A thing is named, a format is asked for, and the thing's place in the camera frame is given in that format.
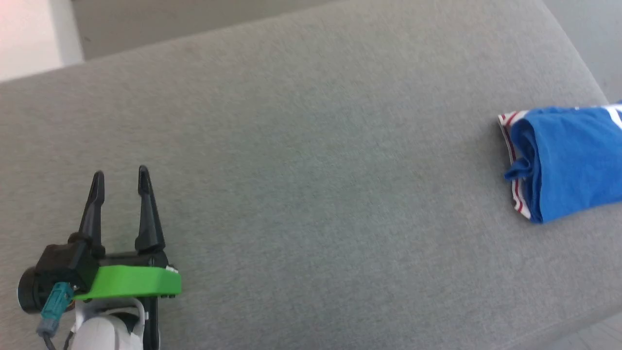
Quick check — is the black cable with teal plug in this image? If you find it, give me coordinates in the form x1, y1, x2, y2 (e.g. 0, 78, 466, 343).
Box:
36, 282, 75, 350

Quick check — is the grey fabric sofa cushion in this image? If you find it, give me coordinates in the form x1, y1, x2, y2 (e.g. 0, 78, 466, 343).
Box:
0, 0, 622, 350

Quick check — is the blue basketball jersey white trim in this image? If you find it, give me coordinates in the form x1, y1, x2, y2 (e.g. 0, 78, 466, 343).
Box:
498, 100, 622, 225

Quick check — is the white square pillar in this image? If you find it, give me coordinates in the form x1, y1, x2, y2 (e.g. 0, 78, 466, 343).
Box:
0, 0, 85, 83

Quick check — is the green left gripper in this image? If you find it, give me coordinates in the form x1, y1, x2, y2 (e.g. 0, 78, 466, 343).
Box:
72, 165, 183, 350

